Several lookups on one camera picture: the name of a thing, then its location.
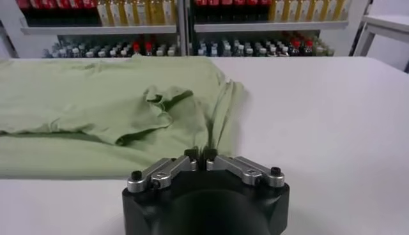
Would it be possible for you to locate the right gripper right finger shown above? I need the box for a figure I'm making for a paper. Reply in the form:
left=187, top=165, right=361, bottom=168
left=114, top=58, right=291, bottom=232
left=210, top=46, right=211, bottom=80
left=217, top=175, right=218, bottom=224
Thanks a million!
left=203, top=147, right=285, bottom=188

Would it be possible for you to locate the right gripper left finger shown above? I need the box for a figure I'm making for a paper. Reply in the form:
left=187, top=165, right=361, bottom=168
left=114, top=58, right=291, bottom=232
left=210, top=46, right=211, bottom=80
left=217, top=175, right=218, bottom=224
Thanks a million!
left=127, top=147, right=201, bottom=193

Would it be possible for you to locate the light green polo shirt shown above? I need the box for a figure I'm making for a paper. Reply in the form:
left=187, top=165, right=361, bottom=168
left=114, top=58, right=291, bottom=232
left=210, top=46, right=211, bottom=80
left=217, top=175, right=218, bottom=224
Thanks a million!
left=0, top=54, right=247, bottom=179

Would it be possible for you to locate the white work table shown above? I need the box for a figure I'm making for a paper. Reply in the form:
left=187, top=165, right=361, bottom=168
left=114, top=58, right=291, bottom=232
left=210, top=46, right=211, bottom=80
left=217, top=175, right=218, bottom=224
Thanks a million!
left=0, top=56, right=409, bottom=235

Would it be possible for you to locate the white beverage shelf unit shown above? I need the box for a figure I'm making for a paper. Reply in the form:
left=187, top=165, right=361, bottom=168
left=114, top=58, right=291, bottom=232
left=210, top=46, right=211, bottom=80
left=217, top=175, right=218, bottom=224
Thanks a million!
left=0, top=0, right=189, bottom=59
left=185, top=0, right=352, bottom=58

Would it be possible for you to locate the yellow tea bottle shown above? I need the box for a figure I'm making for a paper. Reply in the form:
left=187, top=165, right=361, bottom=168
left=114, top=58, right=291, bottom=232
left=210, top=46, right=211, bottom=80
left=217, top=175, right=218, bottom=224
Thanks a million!
left=124, top=0, right=138, bottom=27
left=309, top=0, right=323, bottom=22
left=268, top=0, right=282, bottom=22
left=281, top=0, right=296, bottom=22
left=295, top=0, right=310, bottom=22
left=164, top=0, right=178, bottom=26
left=336, top=0, right=351, bottom=22
left=111, top=0, right=125, bottom=27
left=322, top=0, right=337, bottom=22
left=137, top=0, right=151, bottom=27
left=97, top=0, right=112, bottom=27
left=150, top=0, right=165, bottom=26

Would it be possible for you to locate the white side table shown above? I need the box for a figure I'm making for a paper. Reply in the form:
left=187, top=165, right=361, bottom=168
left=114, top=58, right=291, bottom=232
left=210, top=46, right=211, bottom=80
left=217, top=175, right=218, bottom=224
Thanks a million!
left=353, top=14, right=409, bottom=73

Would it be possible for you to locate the dark metal frame post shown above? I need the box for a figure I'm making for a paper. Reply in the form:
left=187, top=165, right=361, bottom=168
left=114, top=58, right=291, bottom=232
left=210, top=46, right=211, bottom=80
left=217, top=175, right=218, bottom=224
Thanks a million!
left=0, top=19, right=19, bottom=59
left=348, top=0, right=374, bottom=57

